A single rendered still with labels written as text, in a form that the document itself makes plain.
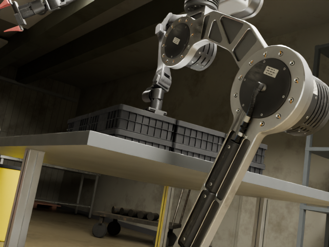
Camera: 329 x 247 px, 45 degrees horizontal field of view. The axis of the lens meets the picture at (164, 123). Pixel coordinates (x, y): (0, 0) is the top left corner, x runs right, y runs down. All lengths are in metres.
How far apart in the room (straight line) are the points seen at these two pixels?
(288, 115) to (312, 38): 3.97
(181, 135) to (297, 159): 2.81
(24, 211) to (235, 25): 1.03
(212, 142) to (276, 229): 2.74
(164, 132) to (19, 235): 0.76
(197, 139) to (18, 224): 0.89
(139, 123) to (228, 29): 0.67
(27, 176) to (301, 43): 3.97
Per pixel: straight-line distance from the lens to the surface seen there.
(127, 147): 1.13
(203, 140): 1.97
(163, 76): 1.95
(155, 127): 1.82
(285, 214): 4.58
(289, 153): 4.65
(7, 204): 3.64
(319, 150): 3.72
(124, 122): 1.76
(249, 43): 1.24
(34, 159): 1.62
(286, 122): 1.03
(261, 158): 2.21
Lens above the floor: 0.55
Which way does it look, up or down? 11 degrees up
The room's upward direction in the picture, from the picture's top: 9 degrees clockwise
